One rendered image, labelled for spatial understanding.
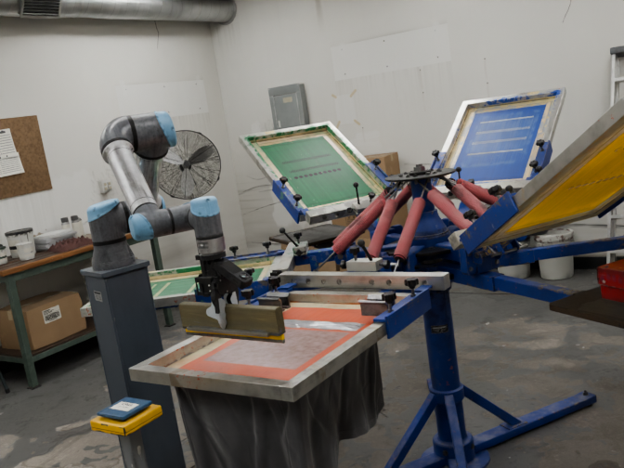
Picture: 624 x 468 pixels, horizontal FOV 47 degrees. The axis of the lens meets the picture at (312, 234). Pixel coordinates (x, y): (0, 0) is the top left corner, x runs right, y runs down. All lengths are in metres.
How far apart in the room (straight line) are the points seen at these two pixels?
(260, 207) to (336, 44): 1.97
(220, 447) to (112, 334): 0.67
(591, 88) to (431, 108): 1.37
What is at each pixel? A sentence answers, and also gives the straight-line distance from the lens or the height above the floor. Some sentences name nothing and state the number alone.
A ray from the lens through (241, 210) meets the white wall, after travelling 7.94.
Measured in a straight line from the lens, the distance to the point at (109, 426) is 1.89.
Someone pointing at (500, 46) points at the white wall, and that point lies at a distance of 6.34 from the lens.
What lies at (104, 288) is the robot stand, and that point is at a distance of 2.56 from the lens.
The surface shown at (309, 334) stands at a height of 0.96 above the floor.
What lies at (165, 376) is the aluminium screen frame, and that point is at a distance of 2.04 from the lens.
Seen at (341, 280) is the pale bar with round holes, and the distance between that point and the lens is 2.61.
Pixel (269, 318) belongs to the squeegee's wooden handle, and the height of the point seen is 1.12.
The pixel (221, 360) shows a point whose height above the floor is 0.96.
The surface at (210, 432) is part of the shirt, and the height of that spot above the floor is 0.77.
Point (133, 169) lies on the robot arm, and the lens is 2.13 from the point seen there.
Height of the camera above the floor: 1.64
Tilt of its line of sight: 10 degrees down
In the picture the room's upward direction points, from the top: 9 degrees counter-clockwise
